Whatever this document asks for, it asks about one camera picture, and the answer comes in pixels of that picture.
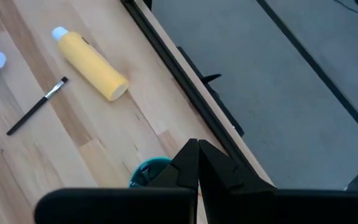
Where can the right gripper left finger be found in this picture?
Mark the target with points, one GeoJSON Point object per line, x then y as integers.
{"type": "Point", "coordinates": [120, 208]}

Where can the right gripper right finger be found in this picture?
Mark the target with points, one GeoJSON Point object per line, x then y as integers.
{"type": "Point", "coordinates": [275, 208]}

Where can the thin black paint brush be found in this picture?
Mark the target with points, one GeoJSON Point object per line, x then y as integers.
{"type": "Point", "coordinates": [37, 105]}

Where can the yellow paint bottle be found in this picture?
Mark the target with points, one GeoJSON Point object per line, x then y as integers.
{"type": "Point", "coordinates": [92, 65]}

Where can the teal plastic cup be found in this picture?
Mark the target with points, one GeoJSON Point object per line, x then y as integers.
{"type": "Point", "coordinates": [149, 171]}

